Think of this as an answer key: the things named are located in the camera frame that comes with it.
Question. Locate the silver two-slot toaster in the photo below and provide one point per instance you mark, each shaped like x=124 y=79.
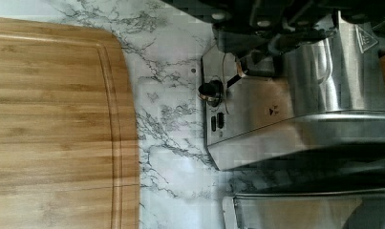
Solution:
x=326 y=97

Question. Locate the bamboo cutting board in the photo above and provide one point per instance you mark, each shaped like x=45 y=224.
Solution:
x=69 y=154

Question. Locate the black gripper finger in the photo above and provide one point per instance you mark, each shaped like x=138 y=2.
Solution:
x=271 y=27

